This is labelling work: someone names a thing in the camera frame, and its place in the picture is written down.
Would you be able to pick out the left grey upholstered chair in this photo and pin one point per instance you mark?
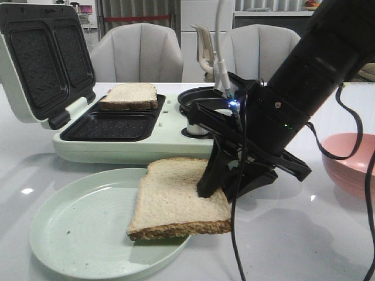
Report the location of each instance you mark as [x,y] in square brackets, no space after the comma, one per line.
[140,52]

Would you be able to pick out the grey upholstered chair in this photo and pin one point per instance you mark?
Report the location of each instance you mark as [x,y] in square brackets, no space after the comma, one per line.
[257,51]
[140,52]

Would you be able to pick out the right grey upholstered chair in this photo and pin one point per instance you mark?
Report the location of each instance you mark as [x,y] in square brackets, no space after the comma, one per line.
[257,51]

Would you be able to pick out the beige office chair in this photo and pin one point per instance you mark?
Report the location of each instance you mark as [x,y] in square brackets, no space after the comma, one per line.
[205,53]

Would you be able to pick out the mint green breakfast maker base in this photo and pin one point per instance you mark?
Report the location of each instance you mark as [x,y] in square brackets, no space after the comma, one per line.
[129,137]

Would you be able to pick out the black round frying pan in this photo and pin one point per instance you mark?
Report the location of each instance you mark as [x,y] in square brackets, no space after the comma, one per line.
[206,96]

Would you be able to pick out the fruit bowl on counter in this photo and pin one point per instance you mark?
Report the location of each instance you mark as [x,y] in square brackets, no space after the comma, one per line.
[311,4]

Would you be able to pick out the left silver control knob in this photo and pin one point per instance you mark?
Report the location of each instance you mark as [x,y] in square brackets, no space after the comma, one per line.
[196,130]

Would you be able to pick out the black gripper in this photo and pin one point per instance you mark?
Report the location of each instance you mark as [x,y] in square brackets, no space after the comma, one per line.
[250,135]

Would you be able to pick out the white bread slice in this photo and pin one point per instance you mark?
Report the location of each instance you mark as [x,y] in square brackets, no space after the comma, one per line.
[130,96]
[169,206]

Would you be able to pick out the mint green sandwich maker lid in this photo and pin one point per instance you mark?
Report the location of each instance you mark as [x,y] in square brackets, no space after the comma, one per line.
[45,63]

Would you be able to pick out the mint green round plate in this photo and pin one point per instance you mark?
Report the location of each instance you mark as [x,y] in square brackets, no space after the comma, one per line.
[80,232]

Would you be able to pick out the pink bowl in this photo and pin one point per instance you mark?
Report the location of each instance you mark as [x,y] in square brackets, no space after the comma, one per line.
[348,174]

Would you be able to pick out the white cabinet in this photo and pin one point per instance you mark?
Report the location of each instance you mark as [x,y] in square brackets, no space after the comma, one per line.
[194,13]

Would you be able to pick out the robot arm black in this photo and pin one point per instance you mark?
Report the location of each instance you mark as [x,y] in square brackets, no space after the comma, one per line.
[338,42]

